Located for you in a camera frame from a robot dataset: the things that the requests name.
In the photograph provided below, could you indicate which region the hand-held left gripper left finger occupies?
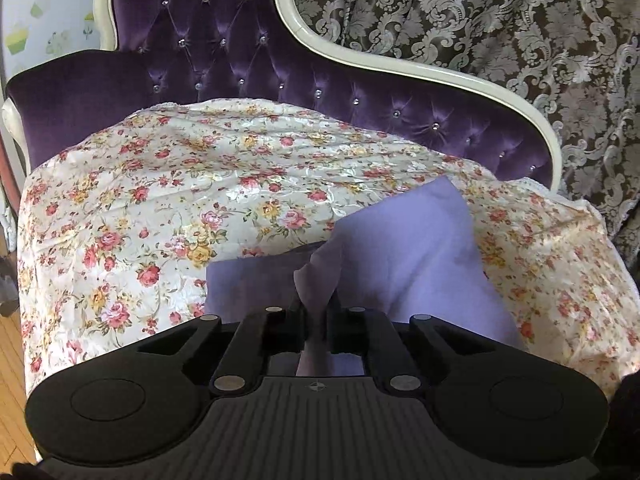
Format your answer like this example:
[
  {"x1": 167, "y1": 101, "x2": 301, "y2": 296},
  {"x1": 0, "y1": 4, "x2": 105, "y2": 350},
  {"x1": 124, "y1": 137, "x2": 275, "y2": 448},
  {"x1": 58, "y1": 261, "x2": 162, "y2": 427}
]
[{"x1": 132, "y1": 300, "x2": 308, "y2": 397}]

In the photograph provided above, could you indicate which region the floral blanket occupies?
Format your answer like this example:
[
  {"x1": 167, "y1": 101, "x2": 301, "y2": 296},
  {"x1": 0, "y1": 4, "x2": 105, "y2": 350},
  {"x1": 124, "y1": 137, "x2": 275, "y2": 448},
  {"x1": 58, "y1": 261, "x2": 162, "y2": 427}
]
[{"x1": 15, "y1": 99, "x2": 640, "y2": 403}]

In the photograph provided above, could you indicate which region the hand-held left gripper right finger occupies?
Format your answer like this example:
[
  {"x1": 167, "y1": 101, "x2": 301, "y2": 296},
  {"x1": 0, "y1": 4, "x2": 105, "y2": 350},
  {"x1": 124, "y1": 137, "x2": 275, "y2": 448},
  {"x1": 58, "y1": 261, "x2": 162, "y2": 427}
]
[{"x1": 325, "y1": 296, "x2": 494, "y2": 394}]

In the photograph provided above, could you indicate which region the purple tufted sofa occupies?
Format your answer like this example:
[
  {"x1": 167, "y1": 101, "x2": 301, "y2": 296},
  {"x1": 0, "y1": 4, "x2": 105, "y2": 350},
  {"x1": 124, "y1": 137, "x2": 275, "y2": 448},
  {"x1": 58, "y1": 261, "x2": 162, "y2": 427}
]
[{"x1": 0, "y1": 0, "x2": 563, "y2": 193}]

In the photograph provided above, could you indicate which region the damask patterned curtain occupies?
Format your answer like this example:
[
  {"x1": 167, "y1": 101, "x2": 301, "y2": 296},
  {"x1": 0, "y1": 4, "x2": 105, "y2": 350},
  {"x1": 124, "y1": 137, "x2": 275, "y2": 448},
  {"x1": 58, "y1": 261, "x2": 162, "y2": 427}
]
[{"x1": 282, "y1": 0, "x2": 640, "y2": 256}]

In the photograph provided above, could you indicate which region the dark cloth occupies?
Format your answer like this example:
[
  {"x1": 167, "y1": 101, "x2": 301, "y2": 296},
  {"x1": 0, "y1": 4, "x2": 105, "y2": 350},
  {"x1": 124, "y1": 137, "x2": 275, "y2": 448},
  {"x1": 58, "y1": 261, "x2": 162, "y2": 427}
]
[{"x1": 595, "y1": 370, "x2": 640, "y2": 480}]

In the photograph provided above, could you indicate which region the purple hooded jacket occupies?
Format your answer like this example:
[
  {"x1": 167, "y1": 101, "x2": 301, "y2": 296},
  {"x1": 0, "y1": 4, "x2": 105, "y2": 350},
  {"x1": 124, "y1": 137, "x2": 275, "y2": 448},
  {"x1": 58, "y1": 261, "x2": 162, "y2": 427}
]
[{"x1": 205, "y1": 176, "x2": 526, "y2": 378}]

